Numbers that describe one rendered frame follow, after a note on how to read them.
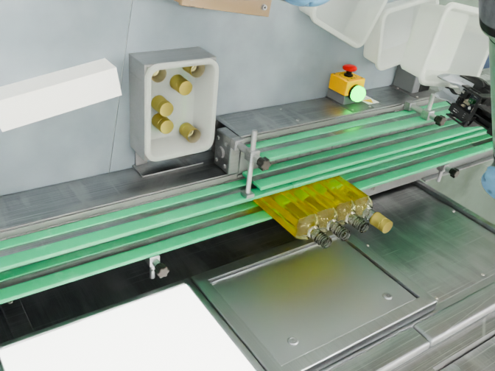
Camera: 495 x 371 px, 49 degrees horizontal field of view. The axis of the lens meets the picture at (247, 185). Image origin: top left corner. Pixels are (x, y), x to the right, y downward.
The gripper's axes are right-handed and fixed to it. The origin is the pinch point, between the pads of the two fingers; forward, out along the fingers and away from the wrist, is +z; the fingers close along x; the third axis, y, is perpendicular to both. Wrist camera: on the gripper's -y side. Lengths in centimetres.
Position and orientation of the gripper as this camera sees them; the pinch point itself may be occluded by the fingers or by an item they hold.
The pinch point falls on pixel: (443, 80)
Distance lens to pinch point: 130.7
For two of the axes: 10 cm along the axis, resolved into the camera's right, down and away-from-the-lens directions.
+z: -5.2, -6.0, 6.1
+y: -8.1, 1.0, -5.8
